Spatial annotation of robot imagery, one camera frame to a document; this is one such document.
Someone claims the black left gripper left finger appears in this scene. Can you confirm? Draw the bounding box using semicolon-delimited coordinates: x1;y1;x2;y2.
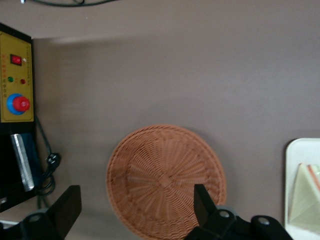
0;184;83;240

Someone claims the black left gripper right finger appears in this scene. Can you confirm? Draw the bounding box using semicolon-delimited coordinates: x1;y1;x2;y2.
184;183;294;240

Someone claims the triangle sandwich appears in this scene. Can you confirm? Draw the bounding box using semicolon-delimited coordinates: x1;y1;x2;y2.
287;162;320;230

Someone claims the round brown wicker basket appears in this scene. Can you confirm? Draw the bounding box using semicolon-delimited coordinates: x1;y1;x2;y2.
106;123;227;240

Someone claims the beige rectangular tray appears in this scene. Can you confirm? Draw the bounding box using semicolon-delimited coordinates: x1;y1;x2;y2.
284;137;320;235

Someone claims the black machine with yellow panel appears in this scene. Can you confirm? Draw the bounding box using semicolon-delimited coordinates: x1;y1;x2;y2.
0;22;39;214

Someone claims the black power cable with plug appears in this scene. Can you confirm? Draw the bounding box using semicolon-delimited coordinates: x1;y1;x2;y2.
35;114;62;211

